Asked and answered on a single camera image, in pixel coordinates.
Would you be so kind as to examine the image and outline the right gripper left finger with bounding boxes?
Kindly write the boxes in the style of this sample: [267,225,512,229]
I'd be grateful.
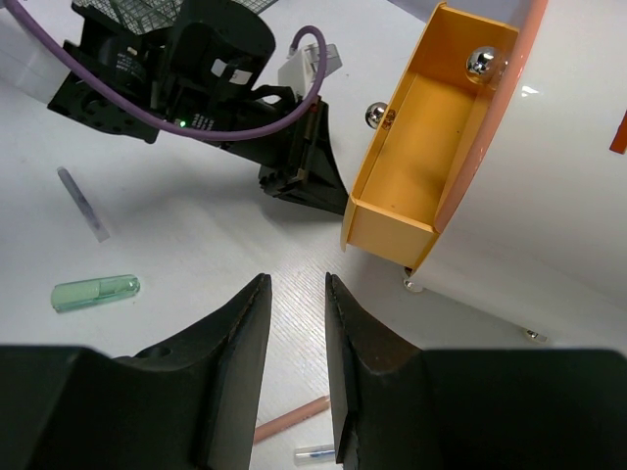
[112,274,272,469]

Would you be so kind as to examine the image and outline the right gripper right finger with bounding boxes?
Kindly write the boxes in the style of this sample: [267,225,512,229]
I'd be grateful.
[325,273,421,469]

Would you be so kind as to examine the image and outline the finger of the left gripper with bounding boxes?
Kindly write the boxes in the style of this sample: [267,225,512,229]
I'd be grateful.
[259,98,348,215]

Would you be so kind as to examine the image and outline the round white drawer organizer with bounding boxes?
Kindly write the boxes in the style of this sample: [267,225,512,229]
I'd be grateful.
[341,1,626,350]

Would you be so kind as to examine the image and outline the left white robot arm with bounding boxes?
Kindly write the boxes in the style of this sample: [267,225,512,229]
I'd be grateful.
[1,1,348,214]

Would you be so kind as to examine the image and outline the orange pink pen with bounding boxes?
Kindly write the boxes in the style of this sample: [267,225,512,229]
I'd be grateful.
[253,396,330,445]

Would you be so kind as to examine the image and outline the blue pen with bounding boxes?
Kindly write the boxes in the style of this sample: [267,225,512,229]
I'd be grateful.
[294,444,335,466]

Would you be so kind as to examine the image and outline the dark purple pen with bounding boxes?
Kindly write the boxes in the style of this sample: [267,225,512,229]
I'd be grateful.
[57,166,110,243]

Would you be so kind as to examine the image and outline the green highlighter cap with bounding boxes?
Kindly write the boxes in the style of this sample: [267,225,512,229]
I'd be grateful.
[50,274,141,313]

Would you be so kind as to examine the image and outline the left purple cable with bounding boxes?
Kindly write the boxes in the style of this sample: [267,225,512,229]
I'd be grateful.
[9,0,327,143]

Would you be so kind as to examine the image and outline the green wire mesh rack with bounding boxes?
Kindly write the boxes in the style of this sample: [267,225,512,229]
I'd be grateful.
[72,0,285,38]

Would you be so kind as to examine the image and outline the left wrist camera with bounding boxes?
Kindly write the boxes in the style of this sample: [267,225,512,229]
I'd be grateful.
[277,44,343,98]

